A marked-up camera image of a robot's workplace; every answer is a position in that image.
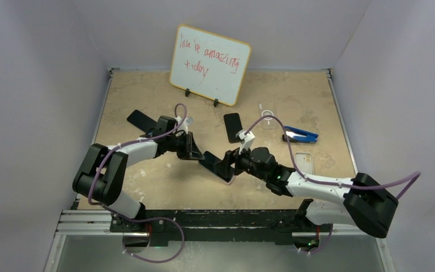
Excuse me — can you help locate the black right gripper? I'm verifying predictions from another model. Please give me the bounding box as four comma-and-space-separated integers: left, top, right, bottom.
214, 142, 268, 182

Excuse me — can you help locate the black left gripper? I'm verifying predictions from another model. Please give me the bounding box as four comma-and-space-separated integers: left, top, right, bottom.
166, 132, 203, 161

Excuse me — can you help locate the green phone black screen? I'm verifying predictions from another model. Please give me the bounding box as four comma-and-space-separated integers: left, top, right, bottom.
198, 151, 234, 184

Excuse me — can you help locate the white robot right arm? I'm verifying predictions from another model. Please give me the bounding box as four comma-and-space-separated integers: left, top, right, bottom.
213, 147, 399, 239

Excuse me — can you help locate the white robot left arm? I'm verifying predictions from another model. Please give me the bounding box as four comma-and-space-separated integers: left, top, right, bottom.
72, 116, 204, 232

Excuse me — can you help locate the black phone in centre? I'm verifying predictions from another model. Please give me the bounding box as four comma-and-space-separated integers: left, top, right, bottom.
223, 113, 242, 143

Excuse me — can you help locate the black phone on left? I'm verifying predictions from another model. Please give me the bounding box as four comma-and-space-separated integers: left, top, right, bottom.
126, 109, 157, 133

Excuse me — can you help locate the clear magsafe phone case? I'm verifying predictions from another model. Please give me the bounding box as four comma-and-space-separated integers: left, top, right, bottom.
258, 101, 279, 130

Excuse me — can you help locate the beige phone case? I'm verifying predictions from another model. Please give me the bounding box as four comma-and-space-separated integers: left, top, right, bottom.
295, 152, 314, 175

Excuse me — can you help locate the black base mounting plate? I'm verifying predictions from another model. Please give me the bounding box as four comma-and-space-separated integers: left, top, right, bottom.
110, 209, 331, 247

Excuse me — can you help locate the blue black stapler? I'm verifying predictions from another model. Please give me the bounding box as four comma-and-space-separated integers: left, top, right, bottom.
282, 126, 319, 144

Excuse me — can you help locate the yellow framed whiteboard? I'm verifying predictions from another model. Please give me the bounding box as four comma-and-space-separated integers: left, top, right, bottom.
169, 24, 251, 106

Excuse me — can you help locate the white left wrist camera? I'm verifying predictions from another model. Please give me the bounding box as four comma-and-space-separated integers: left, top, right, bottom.
175, 116, 194, 134

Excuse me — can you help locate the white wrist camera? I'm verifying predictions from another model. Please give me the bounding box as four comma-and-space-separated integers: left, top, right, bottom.
175, 116, 194, 134
236, 130, 255, 155

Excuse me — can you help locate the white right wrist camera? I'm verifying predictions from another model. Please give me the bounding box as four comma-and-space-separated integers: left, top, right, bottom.
236, 130, 255, 155

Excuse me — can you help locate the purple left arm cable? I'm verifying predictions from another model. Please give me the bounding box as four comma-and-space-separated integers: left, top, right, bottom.
87, 103, 188, 222

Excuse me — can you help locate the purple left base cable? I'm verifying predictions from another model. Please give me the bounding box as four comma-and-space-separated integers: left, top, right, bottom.
121, 215, 186, 264

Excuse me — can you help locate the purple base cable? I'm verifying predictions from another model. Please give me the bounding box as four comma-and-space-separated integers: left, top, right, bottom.
297, 223, 335, 256
121, 215, 186, 264

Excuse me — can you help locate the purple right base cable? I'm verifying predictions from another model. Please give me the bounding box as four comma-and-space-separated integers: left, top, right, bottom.
297, 223, 335, 256

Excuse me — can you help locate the aluminium frame rail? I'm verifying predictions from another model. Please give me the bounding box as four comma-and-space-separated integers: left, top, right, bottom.
56, 210, 366, 235

